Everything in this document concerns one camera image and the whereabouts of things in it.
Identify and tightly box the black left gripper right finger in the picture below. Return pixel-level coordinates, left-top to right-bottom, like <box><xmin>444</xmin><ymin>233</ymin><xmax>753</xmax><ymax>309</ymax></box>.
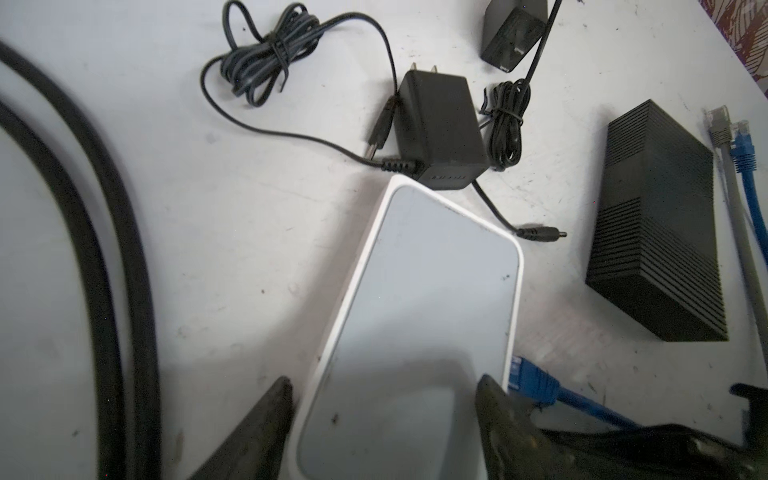
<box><xmin>475</xmin><ymin>374</ymin><xmax>576</xmax><ymax>479</ymax></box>

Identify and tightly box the blue ethernet cable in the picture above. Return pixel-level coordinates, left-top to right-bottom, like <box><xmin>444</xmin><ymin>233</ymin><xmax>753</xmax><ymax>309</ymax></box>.
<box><xmin>508</xmin><ymin>119</ymin><xmax>768</xmax><ymax>430</ymax></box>

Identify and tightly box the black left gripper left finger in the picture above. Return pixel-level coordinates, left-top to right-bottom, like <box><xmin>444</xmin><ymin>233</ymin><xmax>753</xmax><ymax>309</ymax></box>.
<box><xmin>191</xmin><ymin>376</ymin><xmax>294</xmax><ymax>479</ymax></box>

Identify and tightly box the black power adapter with cable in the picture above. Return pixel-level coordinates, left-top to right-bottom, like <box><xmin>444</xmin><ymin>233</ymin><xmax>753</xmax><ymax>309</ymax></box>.
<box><xmin>200</xmin><ymin>1</ymin><xmax>490</xmax><ymax>190</ymax></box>

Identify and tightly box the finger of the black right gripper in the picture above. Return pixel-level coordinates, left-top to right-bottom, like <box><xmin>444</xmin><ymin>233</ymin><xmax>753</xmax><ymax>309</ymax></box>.
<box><xmin>544</xmin><ymin>383</ymin><xmax>767</xmax><ymax>479</ymax></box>

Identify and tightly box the grey ethernet cable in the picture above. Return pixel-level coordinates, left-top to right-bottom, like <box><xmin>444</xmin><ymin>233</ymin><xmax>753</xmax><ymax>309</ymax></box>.
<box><xmin>705</xmin><ymin>105</ymin><xmax>768</xmax><ymax>367</ymax></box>

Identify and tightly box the black ethernet cable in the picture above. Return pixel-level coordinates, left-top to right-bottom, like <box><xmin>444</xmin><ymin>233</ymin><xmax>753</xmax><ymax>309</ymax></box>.
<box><xmin>0</xmin><ymin>38</ymin><xmax>163</xmax><ymax>480</ymax></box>
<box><xmin>0</xmin><ymin>98</ymin><xmax>128</xmax><ymax>480</ymax></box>

